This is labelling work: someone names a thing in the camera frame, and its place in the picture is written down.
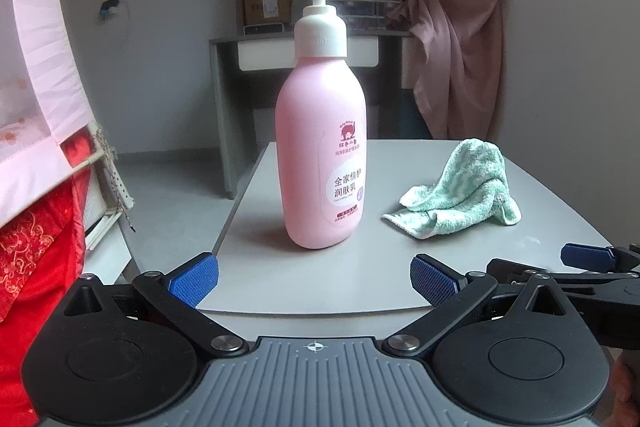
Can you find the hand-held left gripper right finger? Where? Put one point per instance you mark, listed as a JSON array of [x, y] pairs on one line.
[[431, 279]]

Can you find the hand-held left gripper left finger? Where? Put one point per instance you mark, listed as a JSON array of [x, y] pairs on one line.
[[196, 279]]

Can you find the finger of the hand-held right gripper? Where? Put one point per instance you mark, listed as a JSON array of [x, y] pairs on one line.
[[505, 268], [585, 257]]

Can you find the green white towel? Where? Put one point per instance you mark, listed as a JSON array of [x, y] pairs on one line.
[[465, 187]]

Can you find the pink lotion pump bottle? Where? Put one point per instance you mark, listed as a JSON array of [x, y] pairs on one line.
[[320, 147]]

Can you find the red printed blanket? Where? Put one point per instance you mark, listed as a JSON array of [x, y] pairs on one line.
[[35, 267]]

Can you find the grey desk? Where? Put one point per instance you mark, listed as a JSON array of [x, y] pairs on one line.
[[222, 107]]

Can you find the white desk drawer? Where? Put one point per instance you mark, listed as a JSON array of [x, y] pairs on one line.
[[260, 54]]

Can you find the pink curtain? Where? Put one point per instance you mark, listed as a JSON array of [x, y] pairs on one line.
[[460, 32]]

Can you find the black tablet device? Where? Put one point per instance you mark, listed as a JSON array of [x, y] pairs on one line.
[[265, 30]]

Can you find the white bed rail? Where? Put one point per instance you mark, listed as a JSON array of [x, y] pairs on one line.
[[117, 187]]

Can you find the wall socket with charger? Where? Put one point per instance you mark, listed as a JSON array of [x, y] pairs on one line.
[[110, 7]]

